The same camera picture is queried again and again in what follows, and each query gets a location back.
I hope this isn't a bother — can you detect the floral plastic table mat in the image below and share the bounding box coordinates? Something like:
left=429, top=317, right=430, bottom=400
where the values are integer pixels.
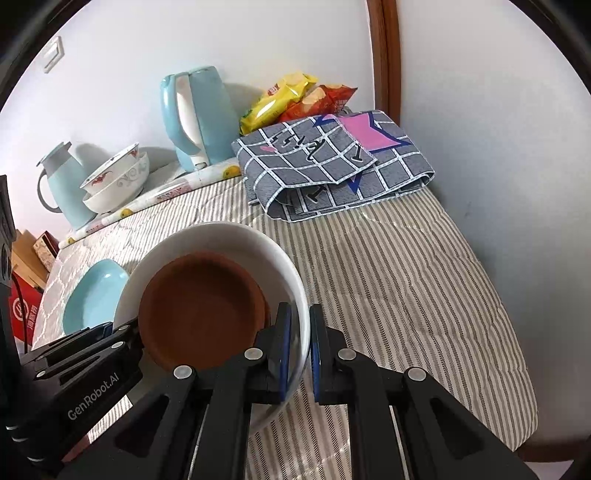
left=58, top=158, right=242, bottom=249

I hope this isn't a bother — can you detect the red paper bag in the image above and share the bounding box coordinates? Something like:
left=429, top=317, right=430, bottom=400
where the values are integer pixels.
left=9, top=273, right=42, bottom=355

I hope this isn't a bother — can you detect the light blue thermos jug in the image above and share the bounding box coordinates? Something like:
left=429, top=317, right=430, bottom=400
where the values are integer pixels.
left=37, top=142, right=96, bottom=230

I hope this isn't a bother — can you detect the red chips bag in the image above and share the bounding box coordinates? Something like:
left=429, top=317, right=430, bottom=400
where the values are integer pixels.
left=277, top=84, right=356, bottom=122

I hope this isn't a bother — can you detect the brown cardboard box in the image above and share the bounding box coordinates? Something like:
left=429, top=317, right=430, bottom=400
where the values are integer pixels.
left=11, top=230, right=49, bottom=290

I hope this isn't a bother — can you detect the yellow chips bag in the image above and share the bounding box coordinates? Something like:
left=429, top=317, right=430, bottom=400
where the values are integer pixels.
left=239, top=71, right=318, bottom=136

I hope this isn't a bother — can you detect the patterned brown gift box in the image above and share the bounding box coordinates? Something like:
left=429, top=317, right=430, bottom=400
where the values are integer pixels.
left=33, top=231, right=59, bottom=272

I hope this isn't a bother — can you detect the grey checked folded cloth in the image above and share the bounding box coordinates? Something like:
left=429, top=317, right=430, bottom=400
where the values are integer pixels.
left=231, top=110, right=435, bottom=223

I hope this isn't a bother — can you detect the white bowl with grey scrolls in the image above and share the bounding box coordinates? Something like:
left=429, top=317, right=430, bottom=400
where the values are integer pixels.
left=82, top=152, right=149, bottom=214

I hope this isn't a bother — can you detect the large white bowl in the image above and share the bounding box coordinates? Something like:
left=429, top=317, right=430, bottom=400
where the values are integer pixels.
left=112, top=221, right=313, bottom=437

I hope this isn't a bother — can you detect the white wall switch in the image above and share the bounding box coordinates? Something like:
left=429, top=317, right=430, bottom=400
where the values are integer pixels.
left=41, top=36, right=64, bottom=74

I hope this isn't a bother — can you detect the striped quilted table cover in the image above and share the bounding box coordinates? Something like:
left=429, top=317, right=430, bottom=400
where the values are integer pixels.
left=32, top=177, right=539, bottom=480

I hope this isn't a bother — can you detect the light blue electric kettle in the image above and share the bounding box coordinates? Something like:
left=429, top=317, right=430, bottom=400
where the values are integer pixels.
left=160, top=66, right=238, bottom=173

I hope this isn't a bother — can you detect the small brown bowl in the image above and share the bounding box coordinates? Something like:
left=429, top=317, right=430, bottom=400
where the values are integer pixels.
left=138, top=252, right=270, bottom=372

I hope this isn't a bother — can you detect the brown wooden door frame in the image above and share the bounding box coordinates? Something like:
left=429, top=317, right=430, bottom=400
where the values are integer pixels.
left=366, top=0, right=402, bottom=123

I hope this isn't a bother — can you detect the light blue square plate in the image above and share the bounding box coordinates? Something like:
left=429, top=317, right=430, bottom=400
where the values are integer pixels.
left=62, top=259, right=129, bottom=335

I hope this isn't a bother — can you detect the patterned bowl with red bats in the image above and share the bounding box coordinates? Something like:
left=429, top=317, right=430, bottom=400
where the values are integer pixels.
left=79, top=142, right=139, bottom=195

